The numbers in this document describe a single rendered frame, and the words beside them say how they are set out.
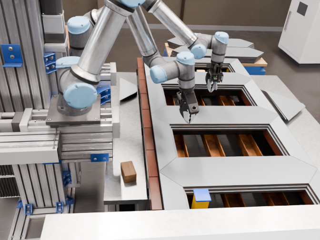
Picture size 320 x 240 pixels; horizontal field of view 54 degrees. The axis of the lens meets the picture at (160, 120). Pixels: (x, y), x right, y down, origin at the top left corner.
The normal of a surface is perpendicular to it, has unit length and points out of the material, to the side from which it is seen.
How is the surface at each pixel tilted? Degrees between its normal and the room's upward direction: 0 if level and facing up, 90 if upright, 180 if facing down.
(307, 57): 90
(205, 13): 90
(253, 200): 0
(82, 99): 97
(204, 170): 0
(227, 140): 0
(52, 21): 90
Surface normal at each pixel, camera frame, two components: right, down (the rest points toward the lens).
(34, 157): 0.15, 0.58
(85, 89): 0.33, 0.65
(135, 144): 0.07, -0.82
